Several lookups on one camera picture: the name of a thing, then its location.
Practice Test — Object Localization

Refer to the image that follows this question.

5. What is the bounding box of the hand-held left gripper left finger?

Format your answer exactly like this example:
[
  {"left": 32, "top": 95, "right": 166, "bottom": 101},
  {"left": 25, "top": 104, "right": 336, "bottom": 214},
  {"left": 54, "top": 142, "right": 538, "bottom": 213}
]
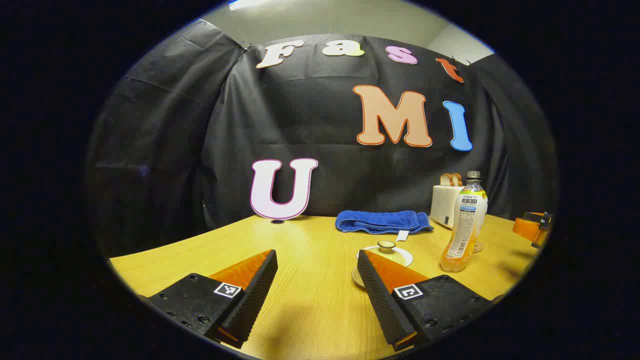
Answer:
[{"left": 145, "top": 249, "right": 279, "bottom": 350}]

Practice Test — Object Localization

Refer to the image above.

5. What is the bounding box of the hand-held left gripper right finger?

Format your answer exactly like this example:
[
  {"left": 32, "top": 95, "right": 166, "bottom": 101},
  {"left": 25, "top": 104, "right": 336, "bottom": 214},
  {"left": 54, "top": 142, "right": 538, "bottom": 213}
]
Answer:
[{"left": 357, "top": 249, "right": 496, "bottom": 352}]

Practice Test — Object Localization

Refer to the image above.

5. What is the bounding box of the beige teacup lid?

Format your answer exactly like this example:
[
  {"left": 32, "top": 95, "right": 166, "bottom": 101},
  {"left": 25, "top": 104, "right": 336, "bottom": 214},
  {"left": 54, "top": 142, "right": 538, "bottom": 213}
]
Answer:
[{"left": 356, "top": 240, "right": 414, "bottom": 268}]

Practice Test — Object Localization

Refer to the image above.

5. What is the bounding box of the labelled plastic water bottle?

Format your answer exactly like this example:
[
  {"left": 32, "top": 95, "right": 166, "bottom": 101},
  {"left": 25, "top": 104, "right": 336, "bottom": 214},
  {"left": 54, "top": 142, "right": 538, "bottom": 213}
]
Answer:
[{"left": 440, "top": 171, "right": 489, "bottom": 273}]

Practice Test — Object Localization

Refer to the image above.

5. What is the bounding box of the blue towel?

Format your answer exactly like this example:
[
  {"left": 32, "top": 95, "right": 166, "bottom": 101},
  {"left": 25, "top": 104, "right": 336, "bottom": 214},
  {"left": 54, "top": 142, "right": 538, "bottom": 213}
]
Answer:
[{"left": 335, "top": 210, "right": 435, "bottom": 242}]

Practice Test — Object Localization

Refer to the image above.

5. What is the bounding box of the white toaster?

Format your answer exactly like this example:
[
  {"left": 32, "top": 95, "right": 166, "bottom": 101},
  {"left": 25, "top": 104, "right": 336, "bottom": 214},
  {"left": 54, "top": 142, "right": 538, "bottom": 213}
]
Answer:
[{"left": 430, "top": 185, "right": 463, "bottom": 230}]

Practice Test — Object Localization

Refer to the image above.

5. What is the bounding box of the black backdrop cloth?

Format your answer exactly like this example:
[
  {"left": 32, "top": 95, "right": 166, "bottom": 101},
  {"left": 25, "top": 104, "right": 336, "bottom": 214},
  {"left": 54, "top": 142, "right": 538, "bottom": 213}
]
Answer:
[{"left": 85, "top": 19, "right": 558, "bottom": 261}]

